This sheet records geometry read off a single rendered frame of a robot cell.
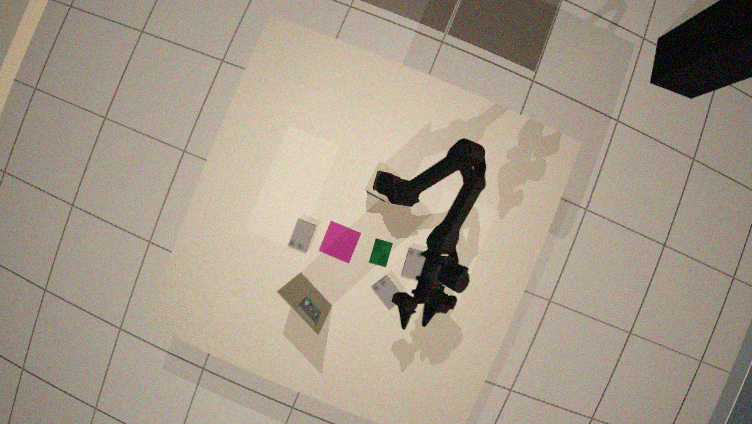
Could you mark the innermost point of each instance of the beige panel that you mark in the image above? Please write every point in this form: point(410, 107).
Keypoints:
point(296, 292)

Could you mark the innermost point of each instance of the magenta flat square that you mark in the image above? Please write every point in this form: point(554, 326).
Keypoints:
point(339, 242)

